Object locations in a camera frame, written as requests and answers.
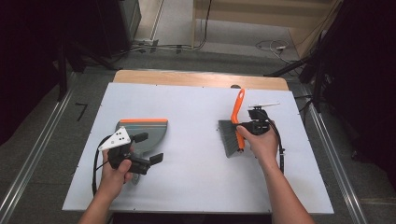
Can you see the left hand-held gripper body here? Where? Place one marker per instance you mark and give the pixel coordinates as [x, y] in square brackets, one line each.
[116, 140]

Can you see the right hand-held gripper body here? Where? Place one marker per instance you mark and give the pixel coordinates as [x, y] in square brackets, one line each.
[259, 119]

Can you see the grey dustpan with orange edge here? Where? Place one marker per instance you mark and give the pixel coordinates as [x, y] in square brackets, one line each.
[146, 127]

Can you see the orange brush with grey bristles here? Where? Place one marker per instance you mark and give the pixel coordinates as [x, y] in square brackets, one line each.
[230, 137]

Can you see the person's right hand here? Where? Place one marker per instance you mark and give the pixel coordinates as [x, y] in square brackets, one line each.
[264, 146]

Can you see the person's left hand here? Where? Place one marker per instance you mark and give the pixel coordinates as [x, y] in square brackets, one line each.
[113, 182]

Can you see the dark table grommet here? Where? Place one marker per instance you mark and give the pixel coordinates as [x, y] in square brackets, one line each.
[235, 86]

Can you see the white board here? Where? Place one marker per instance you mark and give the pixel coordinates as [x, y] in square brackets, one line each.
[186, 102]

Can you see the wooden table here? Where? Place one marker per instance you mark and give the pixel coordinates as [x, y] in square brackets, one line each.
[199, 79]

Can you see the grey cabinet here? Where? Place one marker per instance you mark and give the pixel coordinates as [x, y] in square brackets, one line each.
[132, 15]

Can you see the metal floor rail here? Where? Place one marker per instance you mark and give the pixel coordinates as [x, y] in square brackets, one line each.
[334, 174]
[34, 146]

